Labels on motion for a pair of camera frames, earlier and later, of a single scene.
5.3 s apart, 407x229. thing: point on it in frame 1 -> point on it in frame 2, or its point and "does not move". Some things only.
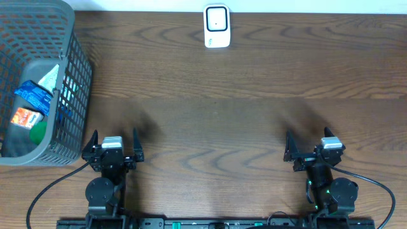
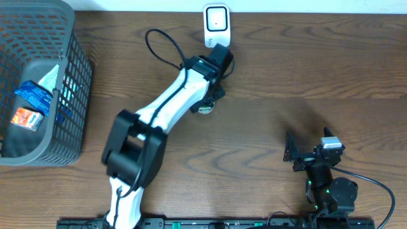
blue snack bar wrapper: (36, 96) does not move
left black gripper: (128, 164) -> (219, 91)
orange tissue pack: (25, 118) does not move
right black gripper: (292, 152) does not move
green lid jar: (37, 131) -> (206, 109)
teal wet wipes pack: (49, 81) does not move
